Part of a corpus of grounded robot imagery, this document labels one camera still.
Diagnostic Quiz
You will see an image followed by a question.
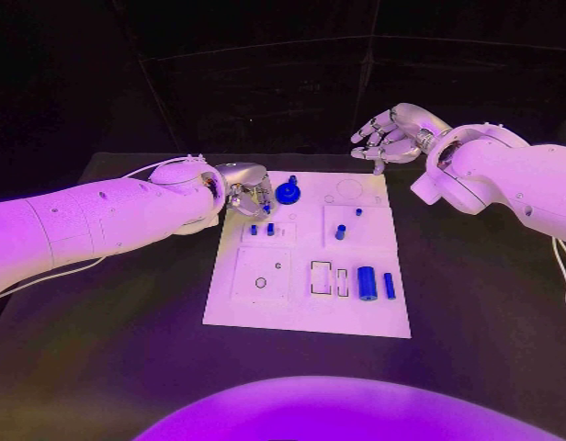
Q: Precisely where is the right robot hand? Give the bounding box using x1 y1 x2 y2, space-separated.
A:
350 102 455 176

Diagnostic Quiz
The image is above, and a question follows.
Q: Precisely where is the white task board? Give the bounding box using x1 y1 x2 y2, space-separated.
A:
202 170 413 339

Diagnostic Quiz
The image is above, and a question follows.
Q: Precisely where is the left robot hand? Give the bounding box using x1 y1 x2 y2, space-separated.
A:
214 162 277 221

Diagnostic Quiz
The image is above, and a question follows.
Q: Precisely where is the thick blue cylinder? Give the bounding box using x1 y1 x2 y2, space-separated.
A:
357 266 380 302

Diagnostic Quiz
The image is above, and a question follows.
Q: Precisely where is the blue gear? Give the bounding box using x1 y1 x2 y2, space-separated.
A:
275 183 303 206

